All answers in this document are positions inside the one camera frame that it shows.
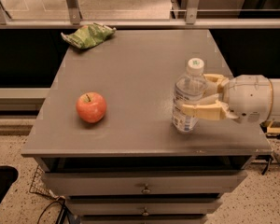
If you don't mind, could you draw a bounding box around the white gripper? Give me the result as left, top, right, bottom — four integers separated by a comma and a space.
179, 74, 273, 123

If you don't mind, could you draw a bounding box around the clear plastic water bottle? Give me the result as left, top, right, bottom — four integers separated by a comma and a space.
172, 58, 207, 133

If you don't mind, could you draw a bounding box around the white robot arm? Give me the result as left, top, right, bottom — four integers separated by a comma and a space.
177, 74, 280, 124

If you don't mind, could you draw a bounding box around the green jalapeno chip bag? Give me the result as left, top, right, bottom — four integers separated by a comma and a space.
61, 23, 117, 49

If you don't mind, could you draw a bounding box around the top grey drawer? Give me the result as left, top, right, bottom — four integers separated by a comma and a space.
42, 171, 247, 196

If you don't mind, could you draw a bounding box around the grey drawer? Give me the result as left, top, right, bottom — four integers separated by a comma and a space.
66, 199, 221, 216
42, 171, 247, 196

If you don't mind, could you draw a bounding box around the grey drawer cabinet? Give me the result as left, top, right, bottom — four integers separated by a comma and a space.
22, 30, 271, 224

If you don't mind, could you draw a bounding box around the red apple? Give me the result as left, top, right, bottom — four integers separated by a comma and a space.
76, 92, 106, 123

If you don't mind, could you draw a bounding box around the middle grey drawer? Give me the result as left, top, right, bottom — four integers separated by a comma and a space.
66, 199, 221, 216

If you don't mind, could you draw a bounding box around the yellow frame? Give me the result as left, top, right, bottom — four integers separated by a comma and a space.
265, 121, 280, 134

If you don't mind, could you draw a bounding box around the metal railing frame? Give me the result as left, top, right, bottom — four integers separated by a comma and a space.
0, 0, 280, 29

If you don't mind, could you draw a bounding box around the black cable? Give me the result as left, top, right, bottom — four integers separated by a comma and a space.
36, 199, 69, 224

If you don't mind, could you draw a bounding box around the wire basket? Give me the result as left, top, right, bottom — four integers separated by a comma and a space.
29, 166, 52, 199

